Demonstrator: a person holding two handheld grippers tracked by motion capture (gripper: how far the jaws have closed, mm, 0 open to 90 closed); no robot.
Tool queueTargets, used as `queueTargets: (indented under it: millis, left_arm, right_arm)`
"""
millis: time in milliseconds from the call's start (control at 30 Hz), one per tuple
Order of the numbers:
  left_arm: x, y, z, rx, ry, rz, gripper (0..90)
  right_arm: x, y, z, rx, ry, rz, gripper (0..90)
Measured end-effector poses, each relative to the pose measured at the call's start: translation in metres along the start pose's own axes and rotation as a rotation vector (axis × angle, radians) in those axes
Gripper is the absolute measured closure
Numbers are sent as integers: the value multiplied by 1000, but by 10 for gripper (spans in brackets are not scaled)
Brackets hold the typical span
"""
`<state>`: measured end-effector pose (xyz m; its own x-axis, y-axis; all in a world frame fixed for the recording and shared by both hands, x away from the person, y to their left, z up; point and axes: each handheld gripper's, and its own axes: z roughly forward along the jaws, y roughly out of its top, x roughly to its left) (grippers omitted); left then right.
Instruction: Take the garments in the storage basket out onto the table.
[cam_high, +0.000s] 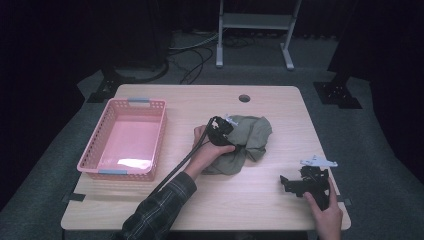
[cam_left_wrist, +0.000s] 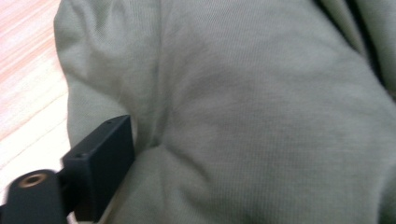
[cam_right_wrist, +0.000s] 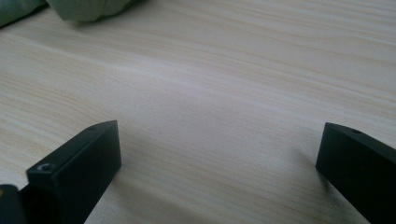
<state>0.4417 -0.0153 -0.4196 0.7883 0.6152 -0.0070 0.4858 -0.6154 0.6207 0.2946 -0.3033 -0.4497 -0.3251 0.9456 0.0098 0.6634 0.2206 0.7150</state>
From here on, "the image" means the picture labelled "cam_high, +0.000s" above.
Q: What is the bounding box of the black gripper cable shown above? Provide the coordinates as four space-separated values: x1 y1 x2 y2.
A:
148 117 216 198

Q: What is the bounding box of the black floor stand base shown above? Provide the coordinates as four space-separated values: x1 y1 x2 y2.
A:
312 79 363 110
85 67 135 104

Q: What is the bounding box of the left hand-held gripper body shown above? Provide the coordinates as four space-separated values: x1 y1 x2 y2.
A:
205 114 239 148

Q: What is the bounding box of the olive green cloth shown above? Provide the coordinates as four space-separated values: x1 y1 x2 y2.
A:
201 114 274 176

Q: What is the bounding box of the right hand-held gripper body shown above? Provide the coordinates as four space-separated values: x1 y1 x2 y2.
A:
297 154 339 212

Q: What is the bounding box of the white floor cable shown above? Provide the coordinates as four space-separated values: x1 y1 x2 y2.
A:
168 30 222 51

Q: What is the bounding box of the pink plastic basket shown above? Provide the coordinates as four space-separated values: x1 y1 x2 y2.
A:
76 97 167 182

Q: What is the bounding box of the white metal stand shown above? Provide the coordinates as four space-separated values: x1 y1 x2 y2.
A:
215 0 303 71

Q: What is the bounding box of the person's left hand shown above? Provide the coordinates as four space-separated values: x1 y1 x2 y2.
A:
182 125 237 181

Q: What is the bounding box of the person's right hand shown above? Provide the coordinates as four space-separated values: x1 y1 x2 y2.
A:
302 176 344 240

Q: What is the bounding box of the black floor cable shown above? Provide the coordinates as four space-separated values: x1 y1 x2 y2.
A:
168 45 215 85

